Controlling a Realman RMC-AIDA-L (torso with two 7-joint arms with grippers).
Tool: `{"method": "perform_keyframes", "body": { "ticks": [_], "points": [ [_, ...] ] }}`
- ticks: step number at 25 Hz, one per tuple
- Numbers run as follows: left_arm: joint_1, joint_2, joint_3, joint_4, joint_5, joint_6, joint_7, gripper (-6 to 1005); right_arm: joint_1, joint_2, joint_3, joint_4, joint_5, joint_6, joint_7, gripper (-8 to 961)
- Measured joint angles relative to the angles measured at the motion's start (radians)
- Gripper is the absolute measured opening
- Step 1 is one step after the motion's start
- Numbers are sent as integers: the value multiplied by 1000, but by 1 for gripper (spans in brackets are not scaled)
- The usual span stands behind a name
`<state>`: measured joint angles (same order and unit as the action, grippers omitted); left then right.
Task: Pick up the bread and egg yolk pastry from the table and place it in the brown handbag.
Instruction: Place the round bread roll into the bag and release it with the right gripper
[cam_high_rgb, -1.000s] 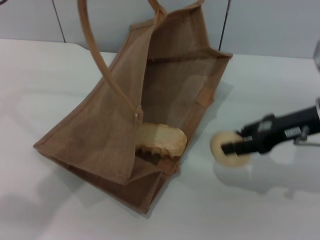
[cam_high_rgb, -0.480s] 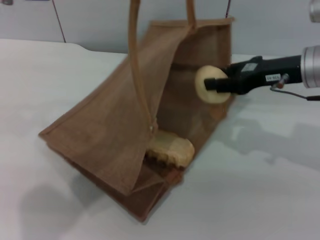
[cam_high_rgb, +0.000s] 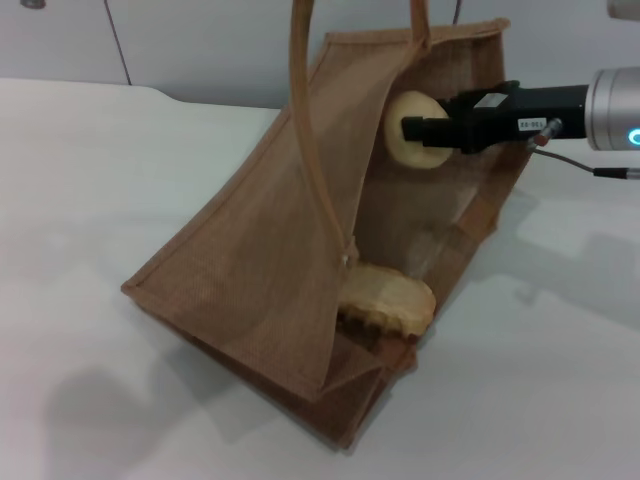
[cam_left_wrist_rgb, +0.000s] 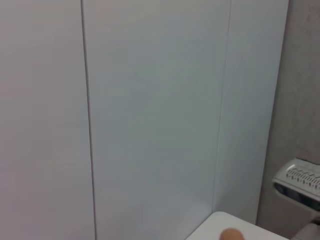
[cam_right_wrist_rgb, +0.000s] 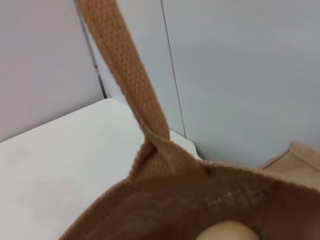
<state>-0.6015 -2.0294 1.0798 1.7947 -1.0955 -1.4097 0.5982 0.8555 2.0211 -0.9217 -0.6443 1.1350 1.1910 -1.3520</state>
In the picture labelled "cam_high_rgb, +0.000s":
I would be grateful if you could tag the brown woven handbag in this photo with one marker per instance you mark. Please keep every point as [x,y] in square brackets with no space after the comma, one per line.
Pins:
[270,240]

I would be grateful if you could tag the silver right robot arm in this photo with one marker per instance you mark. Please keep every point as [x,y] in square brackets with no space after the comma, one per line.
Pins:
[615,110]

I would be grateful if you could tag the orange striped bread loaf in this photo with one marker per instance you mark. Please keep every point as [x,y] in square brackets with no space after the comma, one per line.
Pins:
[390,300]

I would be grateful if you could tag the round beige egg yolk pastry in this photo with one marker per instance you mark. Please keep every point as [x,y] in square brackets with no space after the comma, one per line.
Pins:
[400,150]

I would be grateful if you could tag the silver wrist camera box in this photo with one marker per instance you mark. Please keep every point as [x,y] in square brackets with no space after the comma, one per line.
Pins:
[625,7]

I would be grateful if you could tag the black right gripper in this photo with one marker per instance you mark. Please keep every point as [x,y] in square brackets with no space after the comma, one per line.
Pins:
[515,117]

